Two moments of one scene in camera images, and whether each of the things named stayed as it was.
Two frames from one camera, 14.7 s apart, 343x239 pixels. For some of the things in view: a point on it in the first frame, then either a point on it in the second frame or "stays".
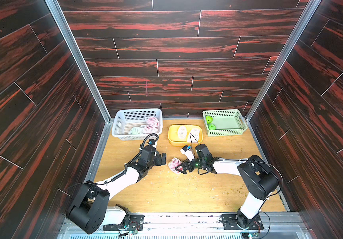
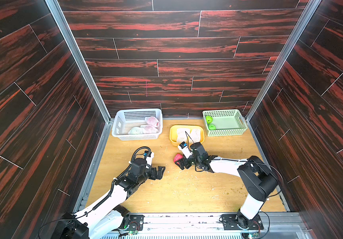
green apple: (212, 127) stays
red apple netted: (174, 163) -> (177, 157)
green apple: (209, 119) stays
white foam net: (195, 133) stays
